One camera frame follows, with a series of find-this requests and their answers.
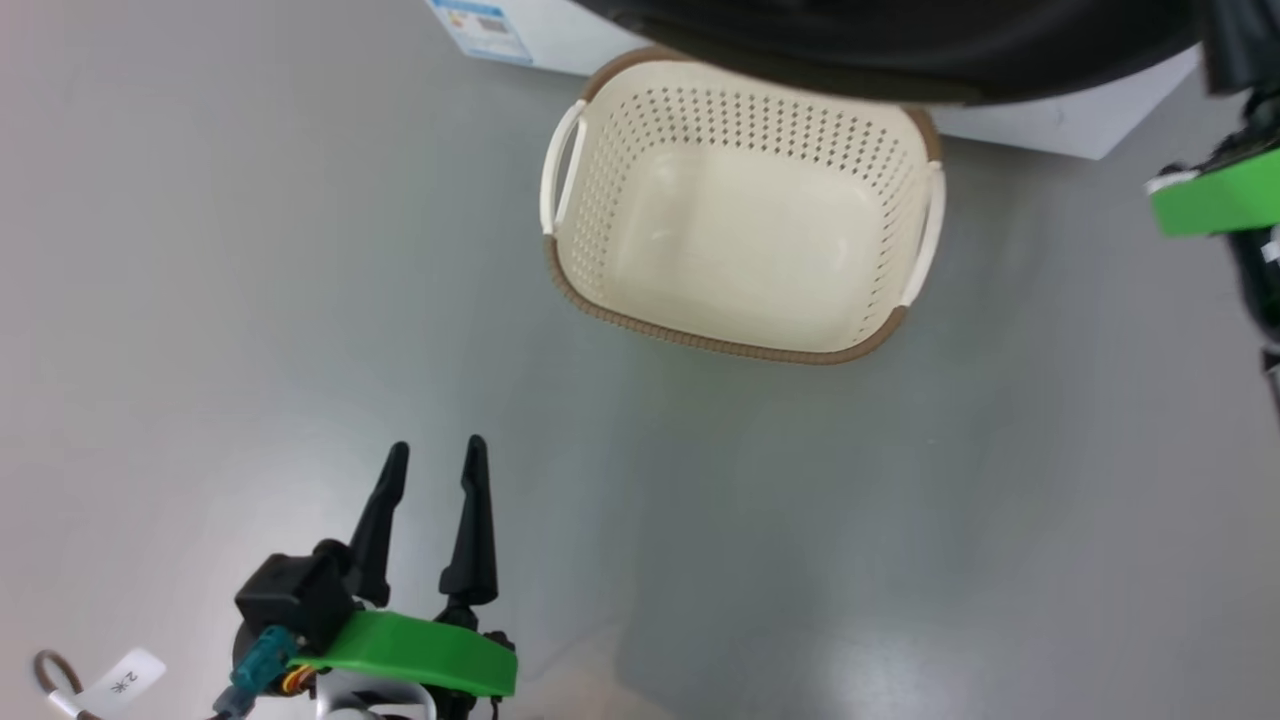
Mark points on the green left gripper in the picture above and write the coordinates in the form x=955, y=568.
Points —
x=420, y=655

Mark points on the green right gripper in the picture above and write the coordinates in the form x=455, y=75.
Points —
x=1220, y=195

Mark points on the dark round washing machine door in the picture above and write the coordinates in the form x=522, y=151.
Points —
x=900, y=50

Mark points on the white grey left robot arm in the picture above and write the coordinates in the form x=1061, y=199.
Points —
x=365, y=700

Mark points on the white front-load washing machine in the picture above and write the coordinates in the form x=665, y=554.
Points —
x=1060, y=125

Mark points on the cream perforated laundry basket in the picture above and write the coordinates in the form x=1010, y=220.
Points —
x=740, y=240

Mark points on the blue white energy label sticker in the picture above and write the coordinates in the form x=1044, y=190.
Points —
x=485, y=28

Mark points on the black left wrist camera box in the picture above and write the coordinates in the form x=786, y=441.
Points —
x=290, y=595

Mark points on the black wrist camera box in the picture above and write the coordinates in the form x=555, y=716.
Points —
x=290, y=595
x=1245, y=45

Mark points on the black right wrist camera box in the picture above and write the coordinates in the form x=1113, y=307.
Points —
x=1245, y=45

